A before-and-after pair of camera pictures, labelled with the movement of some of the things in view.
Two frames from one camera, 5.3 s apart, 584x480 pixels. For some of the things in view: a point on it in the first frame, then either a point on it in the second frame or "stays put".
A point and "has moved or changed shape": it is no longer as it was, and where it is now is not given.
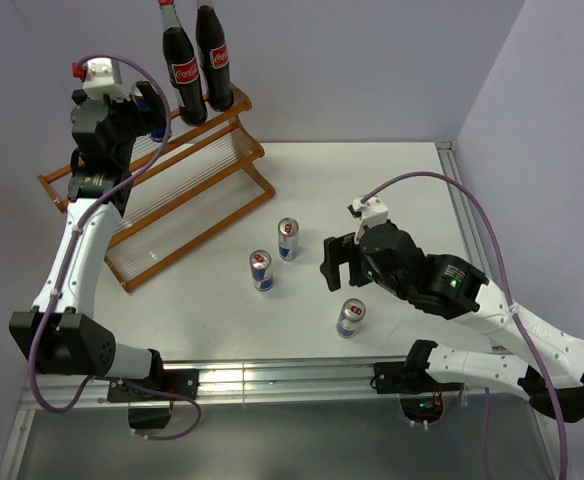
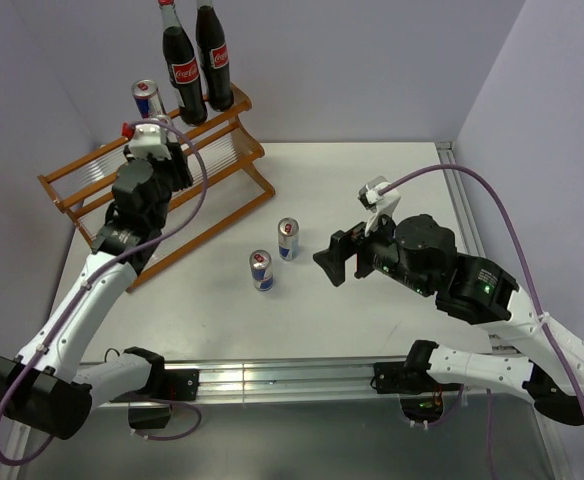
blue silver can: x=262 y=274 stays put
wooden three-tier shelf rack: x=198 y=177 stays put
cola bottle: x=183 y=67 stays put
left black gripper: x=152 y=118 → x=177 y=165
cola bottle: x=214 y=57 stays put
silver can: x=348 y=321 has moved or changed shape
